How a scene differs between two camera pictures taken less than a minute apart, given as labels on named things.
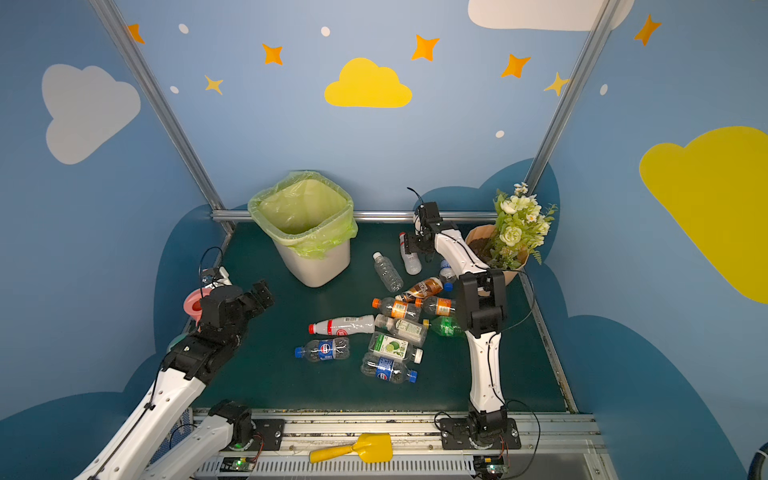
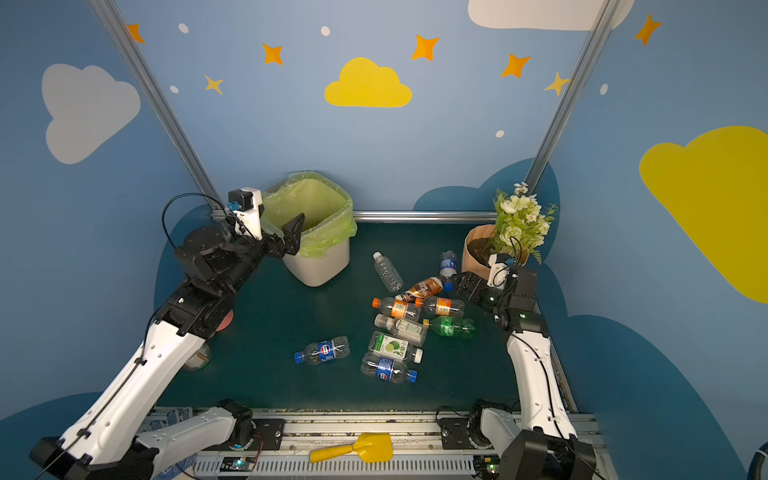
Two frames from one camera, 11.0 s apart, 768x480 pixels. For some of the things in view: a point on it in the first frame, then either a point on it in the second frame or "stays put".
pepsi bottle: x=325 y=349 stays put
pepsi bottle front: x=387 y=368 stays put
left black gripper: x=252 y=297 to x=279 y=242
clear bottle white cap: x=389 y=274 stays put
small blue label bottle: x=447 y=273 stays put
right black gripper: x=421 y=241 to x=466 y=285
